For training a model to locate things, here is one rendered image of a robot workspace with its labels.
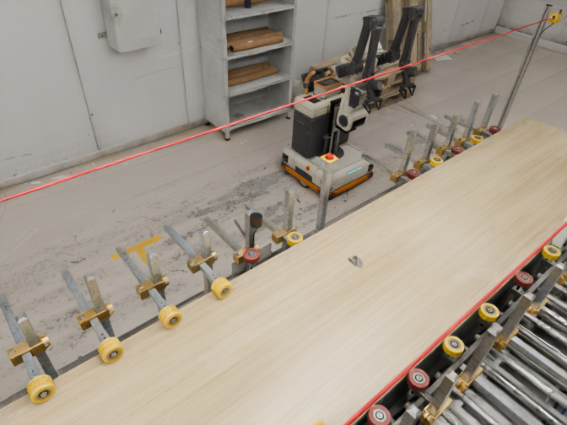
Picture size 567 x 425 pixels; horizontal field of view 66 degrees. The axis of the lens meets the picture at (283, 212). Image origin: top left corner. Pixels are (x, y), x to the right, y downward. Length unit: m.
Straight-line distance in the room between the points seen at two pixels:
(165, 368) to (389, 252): 1.18
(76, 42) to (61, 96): 0.48
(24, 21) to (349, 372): 3.46
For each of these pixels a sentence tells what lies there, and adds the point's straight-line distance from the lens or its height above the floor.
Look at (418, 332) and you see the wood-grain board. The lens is 1.98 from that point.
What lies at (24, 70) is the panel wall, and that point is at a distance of 4.22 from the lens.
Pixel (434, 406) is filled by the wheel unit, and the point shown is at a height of 0.92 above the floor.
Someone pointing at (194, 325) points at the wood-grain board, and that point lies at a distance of 1.89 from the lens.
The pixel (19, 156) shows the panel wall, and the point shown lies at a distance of 4.49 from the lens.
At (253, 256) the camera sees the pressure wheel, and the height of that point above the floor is 0.91.
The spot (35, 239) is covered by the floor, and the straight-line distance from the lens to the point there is 3.93.
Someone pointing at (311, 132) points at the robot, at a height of 0.56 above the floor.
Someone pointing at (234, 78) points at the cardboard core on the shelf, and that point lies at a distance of 4.75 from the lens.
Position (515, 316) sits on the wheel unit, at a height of 1.02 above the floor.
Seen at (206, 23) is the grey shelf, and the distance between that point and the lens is 4.56.
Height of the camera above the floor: 2.42
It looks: 40 degrees down
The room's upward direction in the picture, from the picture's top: 4 degrees clockwise
